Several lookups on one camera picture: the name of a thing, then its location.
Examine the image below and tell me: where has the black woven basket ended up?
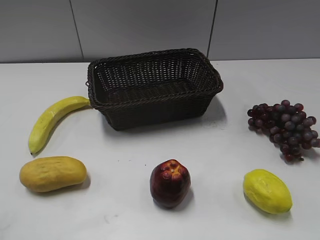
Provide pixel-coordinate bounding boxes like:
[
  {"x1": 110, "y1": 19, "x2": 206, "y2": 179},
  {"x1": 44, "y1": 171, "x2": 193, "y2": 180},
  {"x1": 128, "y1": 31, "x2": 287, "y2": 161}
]
[{"x1": 86, "y1": 48, "x2": 224, "y2": 131}]

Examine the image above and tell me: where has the red apple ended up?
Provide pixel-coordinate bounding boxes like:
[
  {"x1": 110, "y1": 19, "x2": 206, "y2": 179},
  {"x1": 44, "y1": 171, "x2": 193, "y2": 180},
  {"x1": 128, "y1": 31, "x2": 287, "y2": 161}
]
[{"x1": 149, "y1": 159, "x2": 191, "y2": 209}]

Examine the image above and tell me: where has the yellow banana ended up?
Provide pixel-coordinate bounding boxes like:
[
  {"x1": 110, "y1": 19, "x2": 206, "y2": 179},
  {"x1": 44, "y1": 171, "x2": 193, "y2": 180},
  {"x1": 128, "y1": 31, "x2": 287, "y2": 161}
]
[{"x1": 28, "y1": 96, "x2": 90, "y2": 155}]

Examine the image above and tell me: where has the orange mango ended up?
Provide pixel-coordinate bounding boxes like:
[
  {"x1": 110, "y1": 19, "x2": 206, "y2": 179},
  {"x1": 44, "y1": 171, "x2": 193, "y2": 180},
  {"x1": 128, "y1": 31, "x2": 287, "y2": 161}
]
[{"x1": 19, "y1": 156, "x2": 87, "y2": 193}]

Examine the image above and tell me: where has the purple grape bunch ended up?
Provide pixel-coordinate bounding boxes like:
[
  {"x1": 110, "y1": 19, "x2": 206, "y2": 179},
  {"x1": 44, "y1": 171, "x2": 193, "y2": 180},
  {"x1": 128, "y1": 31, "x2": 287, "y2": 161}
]
[{"x1": 247, "y1": 99, "x2": 320, "y2": 162}]

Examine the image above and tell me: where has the yellow lemon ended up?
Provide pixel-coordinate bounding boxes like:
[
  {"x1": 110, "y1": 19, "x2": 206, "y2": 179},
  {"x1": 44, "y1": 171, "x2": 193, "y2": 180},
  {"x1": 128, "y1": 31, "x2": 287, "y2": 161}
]
[{"x1": 242, "y1": 169, "x2": 293, "y2": 215}]

